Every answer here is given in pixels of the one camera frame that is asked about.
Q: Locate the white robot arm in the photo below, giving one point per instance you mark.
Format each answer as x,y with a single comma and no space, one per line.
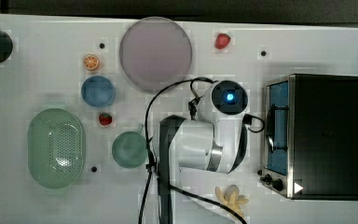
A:
215,141

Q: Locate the green oval strainer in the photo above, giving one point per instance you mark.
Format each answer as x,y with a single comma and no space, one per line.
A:
56,148

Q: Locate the pink round plate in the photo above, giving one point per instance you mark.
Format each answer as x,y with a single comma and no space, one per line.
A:
155,52

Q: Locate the red strawberry toy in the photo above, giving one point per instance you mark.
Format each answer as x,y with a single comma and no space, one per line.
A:
105,119
222,41

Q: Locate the red strawberry far toy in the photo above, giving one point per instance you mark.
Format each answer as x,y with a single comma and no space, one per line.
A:
222,41

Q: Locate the blue bowl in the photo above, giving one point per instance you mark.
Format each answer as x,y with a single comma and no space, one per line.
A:
98,91

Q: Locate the peeled banana toy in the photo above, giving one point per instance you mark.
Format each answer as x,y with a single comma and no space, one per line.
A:
231,198

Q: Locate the orange slice toy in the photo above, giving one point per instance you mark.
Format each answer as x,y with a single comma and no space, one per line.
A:
91,62

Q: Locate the toaster oven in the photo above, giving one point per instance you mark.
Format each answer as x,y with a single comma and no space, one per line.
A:
310,147

